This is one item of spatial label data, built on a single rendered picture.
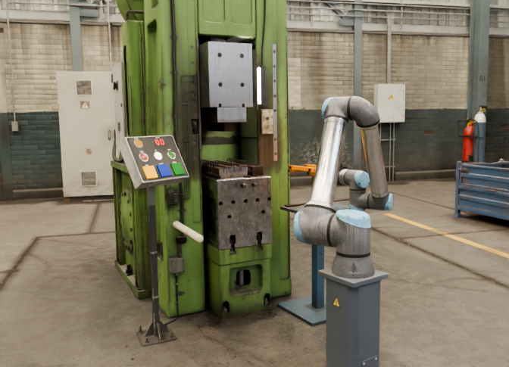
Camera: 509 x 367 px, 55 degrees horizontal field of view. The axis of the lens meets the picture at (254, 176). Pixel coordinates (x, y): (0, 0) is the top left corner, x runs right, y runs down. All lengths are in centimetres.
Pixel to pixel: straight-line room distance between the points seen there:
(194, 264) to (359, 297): 144
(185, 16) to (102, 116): 525
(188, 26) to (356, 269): 187
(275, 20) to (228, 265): 167
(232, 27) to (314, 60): 644
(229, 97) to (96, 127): 538
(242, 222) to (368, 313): 121
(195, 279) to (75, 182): 532
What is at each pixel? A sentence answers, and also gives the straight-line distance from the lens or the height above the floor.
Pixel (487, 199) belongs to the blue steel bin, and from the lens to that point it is 649.
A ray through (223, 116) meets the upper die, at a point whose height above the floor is 130.
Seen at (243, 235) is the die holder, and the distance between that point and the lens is 318.
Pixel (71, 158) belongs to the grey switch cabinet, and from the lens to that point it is 840.
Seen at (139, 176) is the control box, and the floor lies 99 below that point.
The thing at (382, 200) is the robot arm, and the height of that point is 85.
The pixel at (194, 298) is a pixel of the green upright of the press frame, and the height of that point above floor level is 11.
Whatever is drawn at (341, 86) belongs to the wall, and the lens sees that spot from 988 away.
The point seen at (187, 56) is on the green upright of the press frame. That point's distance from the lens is 321.
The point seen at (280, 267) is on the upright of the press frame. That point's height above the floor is 22.
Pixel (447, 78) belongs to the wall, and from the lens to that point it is 1109.
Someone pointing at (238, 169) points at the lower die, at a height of 96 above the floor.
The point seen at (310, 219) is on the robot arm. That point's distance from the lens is 223.
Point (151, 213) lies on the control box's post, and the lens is 291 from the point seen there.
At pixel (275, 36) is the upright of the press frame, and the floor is 184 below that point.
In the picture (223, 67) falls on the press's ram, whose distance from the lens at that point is 314.
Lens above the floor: 128
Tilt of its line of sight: 6 degrees down
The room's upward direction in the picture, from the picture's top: 1 degrees counter-clockwise
